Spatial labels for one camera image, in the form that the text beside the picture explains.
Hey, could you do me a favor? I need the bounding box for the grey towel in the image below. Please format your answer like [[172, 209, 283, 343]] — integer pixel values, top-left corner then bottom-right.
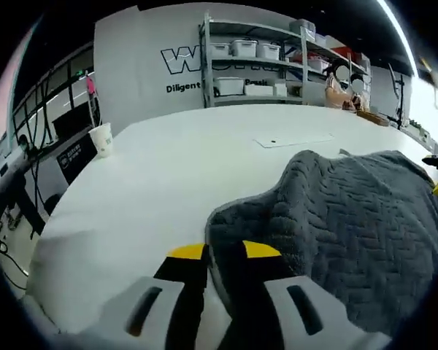
[[203, 149, 438, 340]]

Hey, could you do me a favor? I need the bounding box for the black tripod stand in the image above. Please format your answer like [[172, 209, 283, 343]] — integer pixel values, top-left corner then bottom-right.
[[386, 62, 407, 131]]

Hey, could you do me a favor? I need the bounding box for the wooden tray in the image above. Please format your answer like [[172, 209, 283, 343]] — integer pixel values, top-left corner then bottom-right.
[[356, 109, 391, 127]]

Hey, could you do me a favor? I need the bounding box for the white table socket cover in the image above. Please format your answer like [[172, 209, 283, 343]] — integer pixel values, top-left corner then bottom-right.
[[253, 133, 335, 149]]

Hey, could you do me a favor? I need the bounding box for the black desk divider panel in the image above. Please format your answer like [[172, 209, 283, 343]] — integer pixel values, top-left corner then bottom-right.
[[56, 135, 98, 183]]

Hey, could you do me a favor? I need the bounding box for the white paper cup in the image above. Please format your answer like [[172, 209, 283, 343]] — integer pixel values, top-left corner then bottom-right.
[[88, 122, 113, 159]]

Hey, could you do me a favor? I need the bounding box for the white lidded storage bin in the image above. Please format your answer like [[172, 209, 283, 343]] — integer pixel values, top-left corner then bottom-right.
[[257, 43, 280, 61], [230, 39, 258, 58], [210, 43, 231, 59]]

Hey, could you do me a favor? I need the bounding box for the black monitor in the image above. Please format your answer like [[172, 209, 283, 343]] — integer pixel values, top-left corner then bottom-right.
[[52, 105, 93, 141]]

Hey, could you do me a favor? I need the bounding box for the large white storage box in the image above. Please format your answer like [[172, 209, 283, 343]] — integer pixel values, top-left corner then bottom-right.
[[215, 77, 245, 96]]

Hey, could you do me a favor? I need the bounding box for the grey metal shelving rack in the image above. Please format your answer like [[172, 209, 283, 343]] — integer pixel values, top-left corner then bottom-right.
[[199, 10, 373, 109]]

